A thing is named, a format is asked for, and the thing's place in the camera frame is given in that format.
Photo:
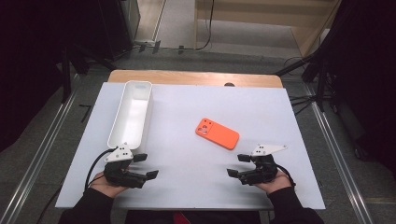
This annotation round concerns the light wooden shelf unit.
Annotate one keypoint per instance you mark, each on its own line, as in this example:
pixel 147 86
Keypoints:
pixel 305 31

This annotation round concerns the white board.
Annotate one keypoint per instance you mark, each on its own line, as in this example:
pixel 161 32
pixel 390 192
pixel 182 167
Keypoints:
pixel 193 102

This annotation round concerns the black metal stand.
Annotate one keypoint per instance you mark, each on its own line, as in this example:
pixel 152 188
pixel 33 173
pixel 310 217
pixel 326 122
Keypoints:
pixel 320 87

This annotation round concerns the aluminium floor rail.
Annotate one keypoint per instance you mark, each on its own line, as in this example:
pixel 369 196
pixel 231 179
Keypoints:
pixel 37 161
pixel 339 161

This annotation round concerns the wooden table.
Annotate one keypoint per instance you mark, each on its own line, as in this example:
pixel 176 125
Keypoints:
pixel 193 77

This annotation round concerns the small dark round knob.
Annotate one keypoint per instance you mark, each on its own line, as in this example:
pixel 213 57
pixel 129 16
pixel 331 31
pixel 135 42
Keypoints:
pixel 229 84

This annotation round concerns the white plastic bin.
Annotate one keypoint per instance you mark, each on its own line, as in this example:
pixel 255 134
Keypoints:
pixel 130 115

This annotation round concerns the small black floor clips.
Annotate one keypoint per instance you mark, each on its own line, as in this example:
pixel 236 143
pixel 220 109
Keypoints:
pixel 155 46

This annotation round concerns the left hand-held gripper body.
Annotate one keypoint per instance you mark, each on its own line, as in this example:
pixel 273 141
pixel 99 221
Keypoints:
pixel 120 174

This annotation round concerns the person's right hand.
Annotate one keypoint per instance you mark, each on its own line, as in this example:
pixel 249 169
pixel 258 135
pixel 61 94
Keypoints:
pixel 275 183

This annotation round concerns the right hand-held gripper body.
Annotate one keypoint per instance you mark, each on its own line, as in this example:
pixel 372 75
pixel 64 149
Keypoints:
pixel 261 171

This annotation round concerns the person's left hand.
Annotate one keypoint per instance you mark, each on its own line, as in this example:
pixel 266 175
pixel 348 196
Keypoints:
pixel 102 186

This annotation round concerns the orange phone case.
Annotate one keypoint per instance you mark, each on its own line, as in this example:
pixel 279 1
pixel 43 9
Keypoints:
pixel 218 133

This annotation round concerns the black curtain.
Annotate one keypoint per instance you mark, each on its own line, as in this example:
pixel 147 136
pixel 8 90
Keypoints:
pixel 31 62
pixel 364 77

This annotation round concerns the red cloth strip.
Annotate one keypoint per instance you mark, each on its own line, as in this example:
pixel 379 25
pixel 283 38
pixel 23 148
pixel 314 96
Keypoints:
pixel 180 218

